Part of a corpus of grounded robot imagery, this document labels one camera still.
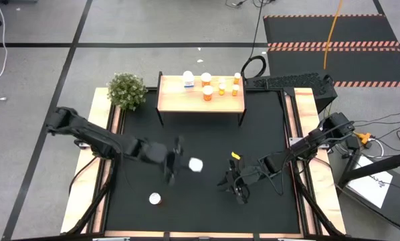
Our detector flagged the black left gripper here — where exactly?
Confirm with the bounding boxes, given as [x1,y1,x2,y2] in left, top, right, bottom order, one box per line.
[142,135,191,187]

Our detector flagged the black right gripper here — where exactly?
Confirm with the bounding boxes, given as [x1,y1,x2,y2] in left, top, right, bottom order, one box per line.
[217,159,266,205]

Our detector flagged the white blue-label supplement bottle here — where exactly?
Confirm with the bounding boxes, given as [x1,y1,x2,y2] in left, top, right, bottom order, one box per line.
[182,70,195,89]
[188,157,204,173]

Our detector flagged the large orange pill bottle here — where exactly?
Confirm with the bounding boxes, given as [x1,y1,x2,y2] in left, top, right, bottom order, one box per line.
[148,192,163,206]
[202,85,215,102]
[200,72,213,87]

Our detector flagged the wooden shelf black metal legs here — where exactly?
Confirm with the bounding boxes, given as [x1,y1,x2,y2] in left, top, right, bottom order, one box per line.
[156,70,247,127]

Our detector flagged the black table mat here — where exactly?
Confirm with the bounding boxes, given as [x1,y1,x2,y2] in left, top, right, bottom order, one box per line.
[104,88,303,235]

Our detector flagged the artificial green potted plant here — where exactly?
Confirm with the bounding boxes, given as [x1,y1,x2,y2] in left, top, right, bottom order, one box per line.
[106,72,148,112]

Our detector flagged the black perforated computer tower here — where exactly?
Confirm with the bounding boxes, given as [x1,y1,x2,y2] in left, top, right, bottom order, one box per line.
[245,72,338,105]

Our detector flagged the white paper sheet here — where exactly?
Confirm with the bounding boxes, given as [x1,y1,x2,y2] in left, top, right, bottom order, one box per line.
[346,155,394,209]

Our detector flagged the black orange-striped floor mat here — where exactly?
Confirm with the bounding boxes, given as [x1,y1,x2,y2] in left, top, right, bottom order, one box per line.
[262,13,400,48]
[267,46,400,88]

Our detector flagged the black hanging cable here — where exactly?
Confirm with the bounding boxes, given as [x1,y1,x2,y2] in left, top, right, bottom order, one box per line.
[240,0,268,80]

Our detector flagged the orange cable plug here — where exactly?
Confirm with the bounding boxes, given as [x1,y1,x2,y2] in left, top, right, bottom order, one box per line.
[355,131,373,145]

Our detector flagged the black floor cable tangle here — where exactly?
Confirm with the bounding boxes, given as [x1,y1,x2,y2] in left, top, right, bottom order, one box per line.
[225,0,277,9]

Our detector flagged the yellow hanging cable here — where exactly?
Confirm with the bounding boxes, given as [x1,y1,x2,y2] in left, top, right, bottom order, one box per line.
[322,0,344,70]

